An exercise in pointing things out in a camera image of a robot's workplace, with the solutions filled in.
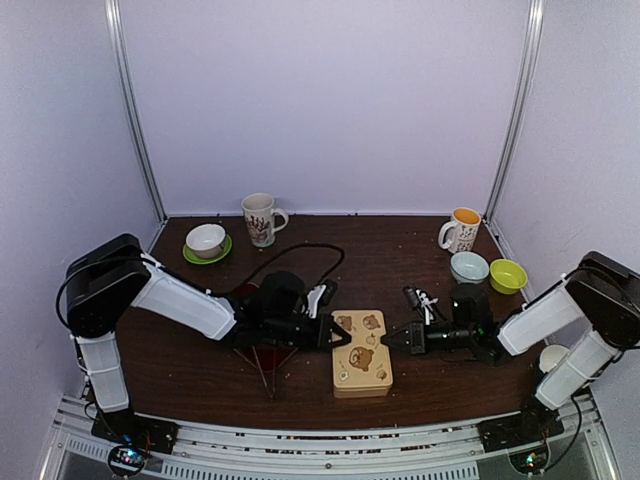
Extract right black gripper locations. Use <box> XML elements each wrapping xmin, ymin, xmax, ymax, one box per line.
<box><xmin>381</xmin><ymin>321</ymin><xmax>476</xmax><ymax>357</ymax></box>

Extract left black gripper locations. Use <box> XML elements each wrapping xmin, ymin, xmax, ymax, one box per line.
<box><xmin>265</xmin><ymin>314</ymin><xmax>352</xmax><ymax>353</ymax></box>

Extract beige illustrated tin lid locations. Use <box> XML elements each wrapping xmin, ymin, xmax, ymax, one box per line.
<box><xmin>332</xmin><ymin>310</ymin><xmax>393</xmax><ymax>388</ymax></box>

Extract beige chocolate tin box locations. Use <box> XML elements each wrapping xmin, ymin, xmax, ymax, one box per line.
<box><xmin>333</xmin><ymin>385</ymin><xmax>391</xmax><ymax>399</ymax></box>

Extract dark red lacquer tray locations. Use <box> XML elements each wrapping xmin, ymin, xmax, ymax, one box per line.
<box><xmin>234</xmin><ymin>293</ymin><xmax>298</xmax><ymax>374</ymax></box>

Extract black tongs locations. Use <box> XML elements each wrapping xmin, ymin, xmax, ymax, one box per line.
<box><xmin>251</xmin><ymin>346</ymin><xmax>278</xmax><ymax>401</ymax></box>

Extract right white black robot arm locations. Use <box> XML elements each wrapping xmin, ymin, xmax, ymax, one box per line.
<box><xmin>381</xmin><ymin>251</ymin><xmax>639</xmax><ymax>442</ymax></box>

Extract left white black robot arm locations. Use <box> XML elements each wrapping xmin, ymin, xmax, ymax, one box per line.
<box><xmin>55</xmin><ymin>233</ymin><xmax>352</xmax><ymax>444</ymax></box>

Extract pale blue bowl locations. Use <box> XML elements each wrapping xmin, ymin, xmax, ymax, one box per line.
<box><xmin>450</xmin><ymin>251</ymin><xmax>490</xmax><ymax>284</ymax></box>

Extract white mug yellow interior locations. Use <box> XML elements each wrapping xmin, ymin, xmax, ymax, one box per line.
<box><xmin>437</xmin><ymin>207</ymin><xmax>482</xmax><ymax>254</ymax></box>

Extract lime green bowl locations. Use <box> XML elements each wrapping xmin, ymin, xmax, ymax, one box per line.
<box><xmin>489</xmin><ymin>258</ymin><xmax>528</xmax><ymax>295</ymax></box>

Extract tall floral beige mug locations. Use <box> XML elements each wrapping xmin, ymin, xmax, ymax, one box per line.
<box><xmin>241</xmin><ymin>193</ymin><xmax>289</xmax><ymax>248</ymax></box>

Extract green saucer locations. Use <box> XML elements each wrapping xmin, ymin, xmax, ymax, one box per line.
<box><xmin>182</xmin><ymin>235</ymin><xmax>233</xmax><ymax>265</ymax></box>

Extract white bowl near right base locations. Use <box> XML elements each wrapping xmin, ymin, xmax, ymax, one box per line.
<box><xmin>538</xmin><ymin>344</ymin><xmax>569</xmax><ymax>374</ymax></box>

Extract white teacup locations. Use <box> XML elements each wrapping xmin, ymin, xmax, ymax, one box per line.
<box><xmin>185</xmin><ymin>224</ymin><xmax>226</xmax><ymax>259</ymax></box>

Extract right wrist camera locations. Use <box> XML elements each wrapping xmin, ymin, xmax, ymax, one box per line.
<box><xmin>402</xmin><ymin>286</ymin><xmax>438</xmax><ymax>325</ymax></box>

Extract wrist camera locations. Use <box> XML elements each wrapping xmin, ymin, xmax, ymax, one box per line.
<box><xmin>402</xmin><ymin>286</ymin><xmax>438</xmax><ymax>325</ymax></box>
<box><xmin>305</xmin><ymin>279</ymin><xmax>338</xmax><ymax>318</ymax></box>

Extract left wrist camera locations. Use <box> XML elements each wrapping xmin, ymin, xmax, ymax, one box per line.
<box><xmin>305</xmin><ymin>279</ymin><xmax>338</xmax><ymax>318</ymax></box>

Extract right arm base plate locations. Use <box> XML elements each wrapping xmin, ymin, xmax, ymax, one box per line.
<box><xmin>477</xmin><ymin>413</ymin><xmax>565</xmax><ymax>453</ymax></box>

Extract front aluminium rail frame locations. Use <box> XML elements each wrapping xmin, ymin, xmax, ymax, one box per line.
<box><xmin>36</xmin><ymin>394</ymin><xmax>620</xmax><ymax>479</ymax></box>

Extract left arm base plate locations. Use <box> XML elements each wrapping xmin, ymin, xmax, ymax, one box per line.
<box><xmin>91</xmin><ymin>412</ymin><xmax>179</xmax><ymax>454</ymax></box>

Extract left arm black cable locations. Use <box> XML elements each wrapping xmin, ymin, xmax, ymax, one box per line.
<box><xmin>55</xmin><ymin>242</ymin><xmax>346</xmax><ymax>331</ymax></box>

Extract right aluminium frame post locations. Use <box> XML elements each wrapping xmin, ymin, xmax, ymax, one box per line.
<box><xmin>484</xmin><ymin>0</ymin><xmax>546</xmax><ymax>225</ymax></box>

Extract aluminium frame post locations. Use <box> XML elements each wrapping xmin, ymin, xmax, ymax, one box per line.
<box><xmin>484</xmin><ymin>0</ymin><xmax>546</xmax><ymax>225</ymax></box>
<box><xmin>104</xmin><ymin>0</ymin><xmax>168</xmax><ymax>224</ymax></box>

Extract left aluminium frame post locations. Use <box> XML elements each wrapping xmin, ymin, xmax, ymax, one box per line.
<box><xmin>104</xmin><ymin>0</ymin><xmax>168</xmax><ymax>224</ymax></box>

